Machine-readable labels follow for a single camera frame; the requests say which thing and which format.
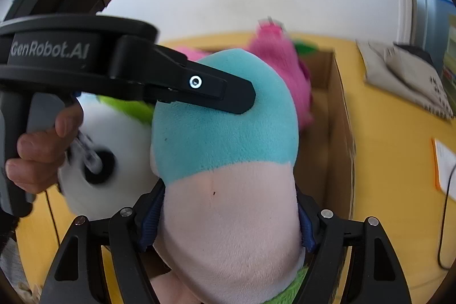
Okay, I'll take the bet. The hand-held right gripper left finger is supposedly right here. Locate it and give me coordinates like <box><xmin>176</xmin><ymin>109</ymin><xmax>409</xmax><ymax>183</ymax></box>
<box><xmin>39</xmin><ymin>179</ymin><xmax>166</xmax><ymax>304</ymax></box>

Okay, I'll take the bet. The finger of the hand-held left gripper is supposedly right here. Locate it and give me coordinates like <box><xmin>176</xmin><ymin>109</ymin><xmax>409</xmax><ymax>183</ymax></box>
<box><xmin>142</xmin><ymin>60</ymin><xmax>257</xmax><ymax>115</ymax></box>

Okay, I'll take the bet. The beige canvas bag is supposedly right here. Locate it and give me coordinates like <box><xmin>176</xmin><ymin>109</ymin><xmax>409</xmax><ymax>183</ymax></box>
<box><xmin>356</xmin><ymin>40</ymin><xmax>454</xmax><ymax>120</ymax></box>

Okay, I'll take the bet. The black cable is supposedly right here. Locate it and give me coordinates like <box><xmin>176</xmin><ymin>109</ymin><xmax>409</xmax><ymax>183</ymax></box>
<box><xmin>437</xmin><ymin>163</ymin><xmax>456</xmax><ymax>271</ymax></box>

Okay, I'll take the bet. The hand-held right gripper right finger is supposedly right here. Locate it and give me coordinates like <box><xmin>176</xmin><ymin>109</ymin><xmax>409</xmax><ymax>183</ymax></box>
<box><xmin>295</xmin><ymin>187</ymin><xmax>411</xmax><ymax>304</ymax></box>

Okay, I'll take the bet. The teal and cream plush toy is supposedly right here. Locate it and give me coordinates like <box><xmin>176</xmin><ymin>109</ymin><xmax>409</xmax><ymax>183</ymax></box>
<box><xmin>150</xmin><ymin>48</ymin><xmax>308</xmax><ymax>304</ymax></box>

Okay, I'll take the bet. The person's left hand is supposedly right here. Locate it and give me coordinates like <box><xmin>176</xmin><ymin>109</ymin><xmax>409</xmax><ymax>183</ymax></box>
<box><xmin>5</xmin><ymin>104</ymin><xmax>85</xmax><ymax>195</ymax></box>

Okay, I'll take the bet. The pink plush toy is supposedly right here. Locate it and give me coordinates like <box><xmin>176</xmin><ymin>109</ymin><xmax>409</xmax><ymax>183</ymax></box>
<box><xmin>171</xmin><ymin>19</ymin><xmax>315</xmax><ymax>134</ymax></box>

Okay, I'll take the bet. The green plush toy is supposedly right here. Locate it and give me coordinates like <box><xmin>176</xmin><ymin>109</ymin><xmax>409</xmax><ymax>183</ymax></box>
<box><xmin>95</xmin><ymin>95</ymin><xmax>155</xmax><ymax>128</ymax></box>
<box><xmin>265</xmin><ymin>266</ymin><xmax>309</xmax><ymax>304</ymax></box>

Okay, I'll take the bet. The orange edged notepad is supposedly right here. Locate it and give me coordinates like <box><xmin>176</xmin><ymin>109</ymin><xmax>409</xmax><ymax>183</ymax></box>
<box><xmin>432</xmin><ymin>138</ymin><xmax>456</xmax><ymax>201</ymax></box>

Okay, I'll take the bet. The brown cardboard box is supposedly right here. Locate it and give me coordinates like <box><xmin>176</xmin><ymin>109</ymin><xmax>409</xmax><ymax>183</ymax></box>
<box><xmin>142</xmin><ymin>48</ymin><xmax>357</xmax><ymax>304</ymax></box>

